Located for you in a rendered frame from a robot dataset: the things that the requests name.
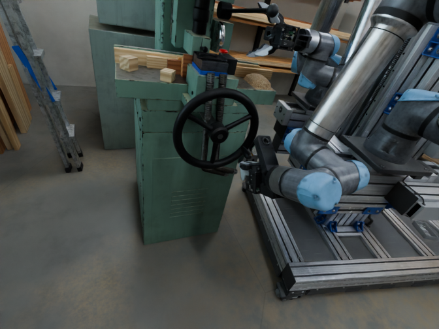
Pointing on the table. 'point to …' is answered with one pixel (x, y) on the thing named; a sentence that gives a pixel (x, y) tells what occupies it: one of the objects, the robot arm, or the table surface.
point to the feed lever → (225, 12)
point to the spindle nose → (200, 16)
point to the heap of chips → (258, 81)
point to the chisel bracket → (195, 42)
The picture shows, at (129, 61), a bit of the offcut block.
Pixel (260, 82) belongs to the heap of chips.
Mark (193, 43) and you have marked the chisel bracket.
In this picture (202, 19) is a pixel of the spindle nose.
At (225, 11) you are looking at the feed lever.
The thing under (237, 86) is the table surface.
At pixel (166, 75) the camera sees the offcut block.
